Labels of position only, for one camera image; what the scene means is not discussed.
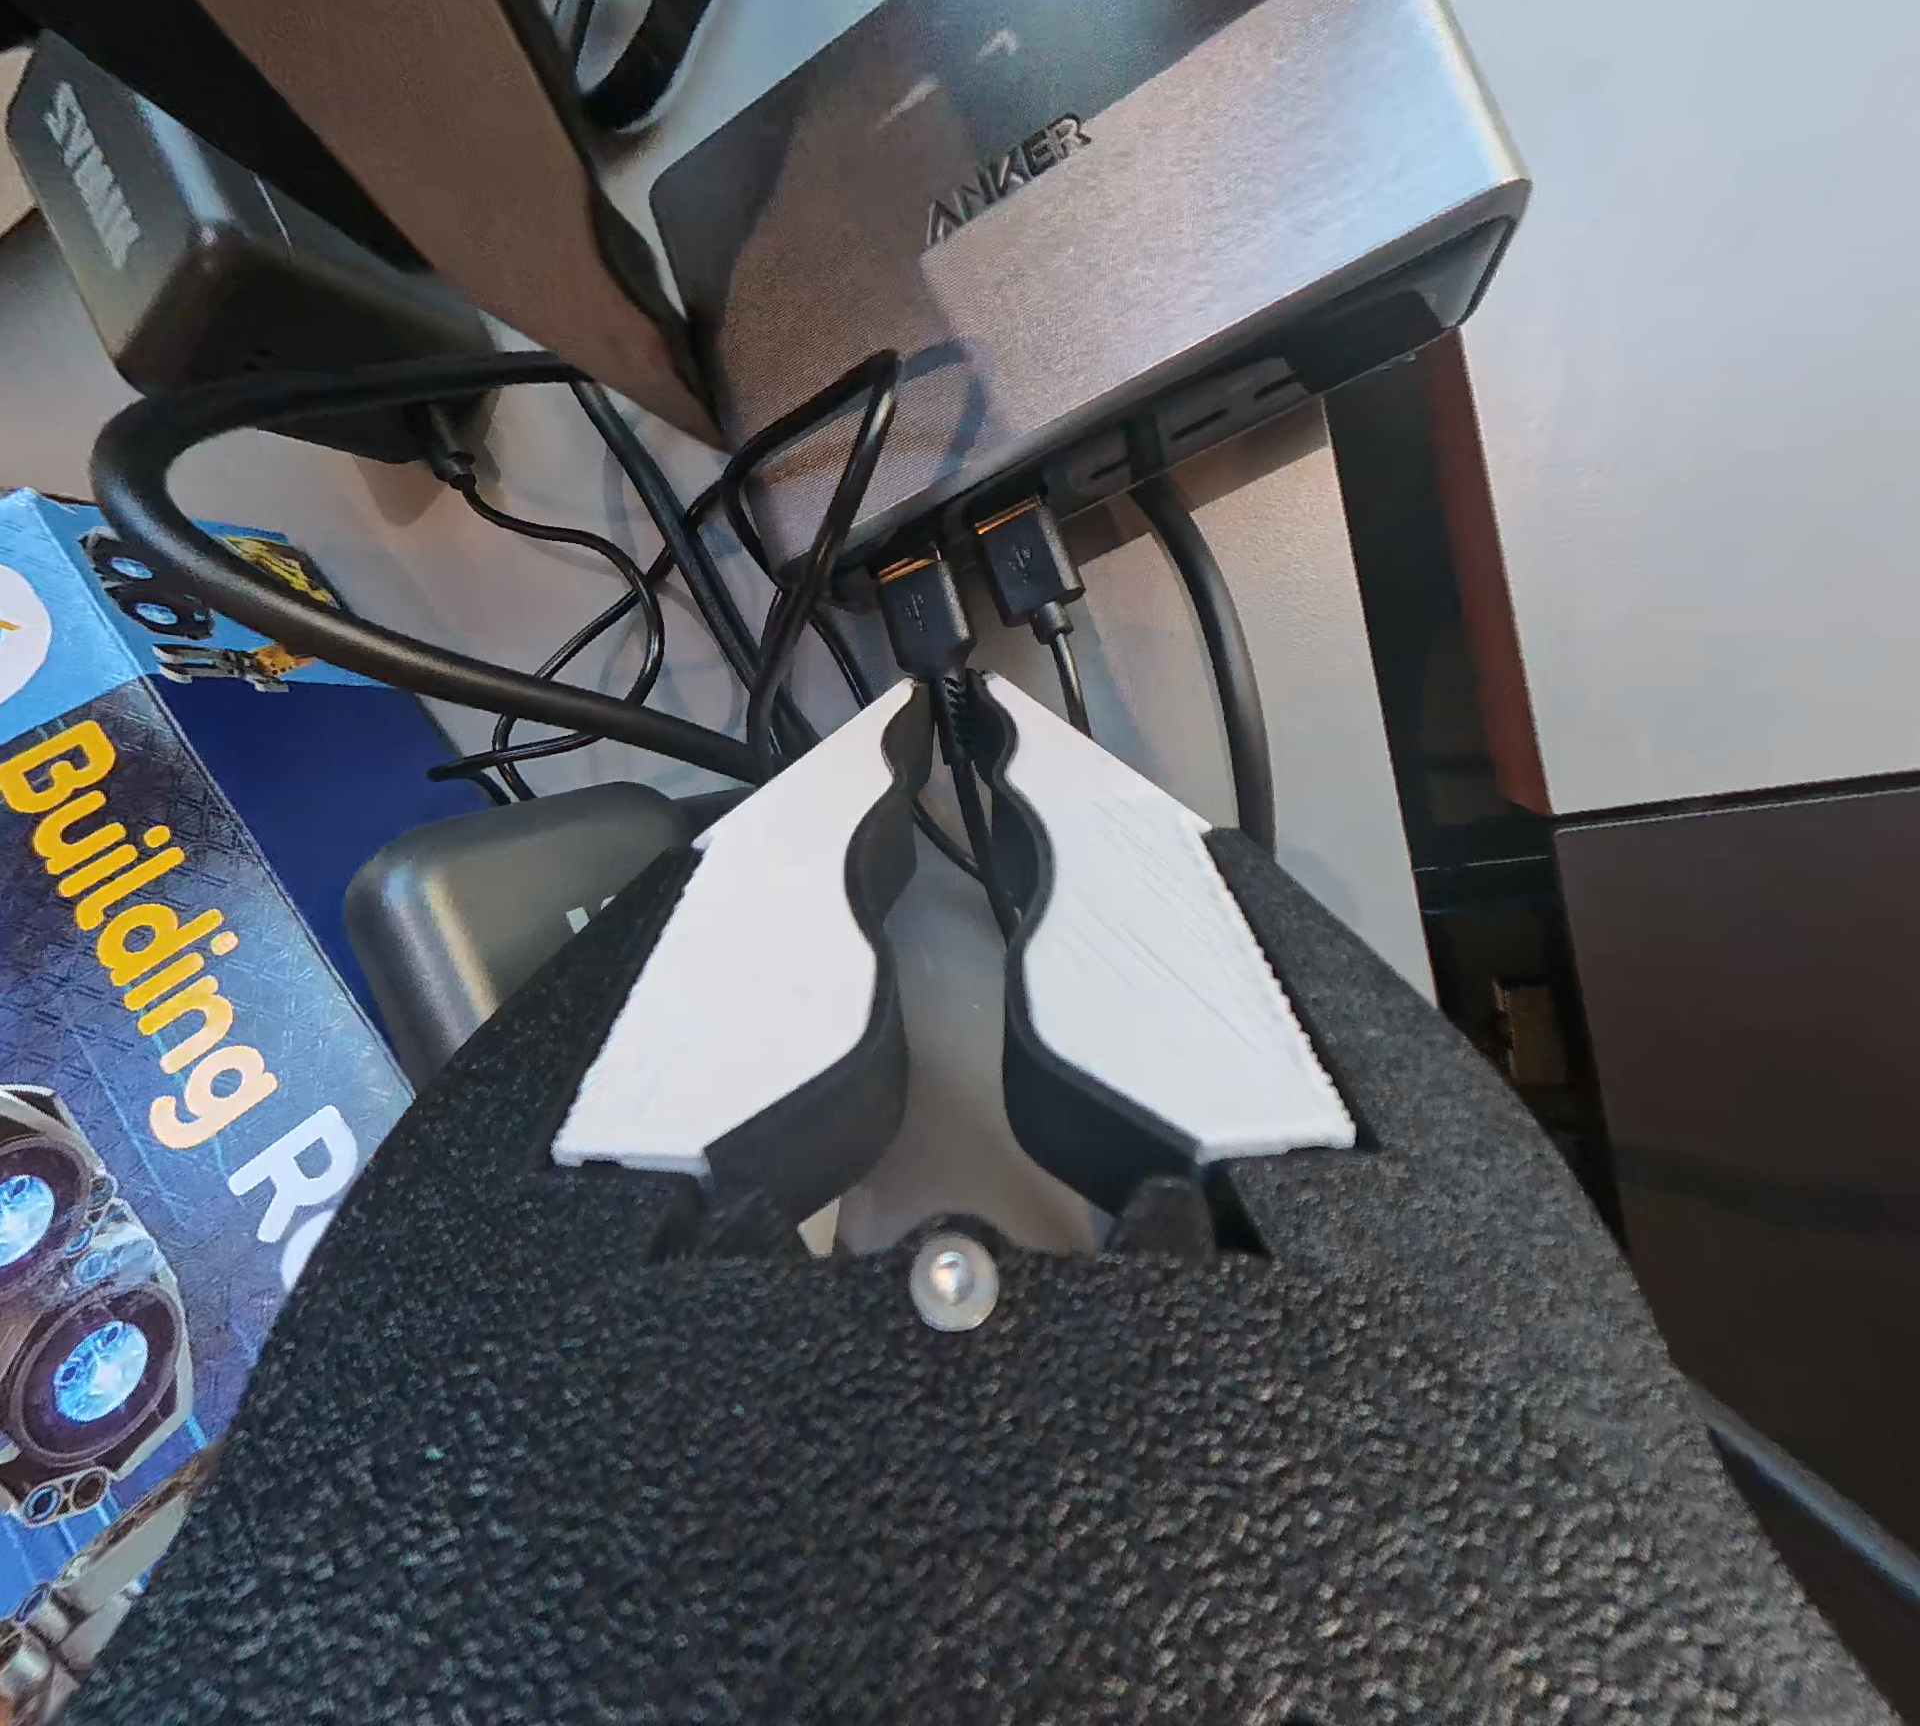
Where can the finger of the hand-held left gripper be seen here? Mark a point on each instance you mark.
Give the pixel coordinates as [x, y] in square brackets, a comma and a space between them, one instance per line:
[376, 109]

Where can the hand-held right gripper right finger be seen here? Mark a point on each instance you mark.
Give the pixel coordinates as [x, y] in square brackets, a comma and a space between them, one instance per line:
[1169, 977]

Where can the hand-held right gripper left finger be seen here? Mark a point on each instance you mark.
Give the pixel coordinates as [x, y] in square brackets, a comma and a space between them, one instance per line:
[736, 977]

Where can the grey charging hub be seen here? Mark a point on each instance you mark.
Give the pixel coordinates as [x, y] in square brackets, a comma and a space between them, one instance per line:
[1124, 152]

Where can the black power adapter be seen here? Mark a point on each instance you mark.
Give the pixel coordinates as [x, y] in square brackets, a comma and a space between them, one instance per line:
[255, 270]

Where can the black charger block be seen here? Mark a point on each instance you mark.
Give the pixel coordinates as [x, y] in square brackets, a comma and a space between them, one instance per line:
[481, 900]

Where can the blue toy box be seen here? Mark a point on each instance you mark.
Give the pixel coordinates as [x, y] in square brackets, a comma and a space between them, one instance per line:
[148, 1007]

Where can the black tablet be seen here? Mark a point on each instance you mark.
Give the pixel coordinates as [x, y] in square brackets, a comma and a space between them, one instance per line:
[1770, 1084]

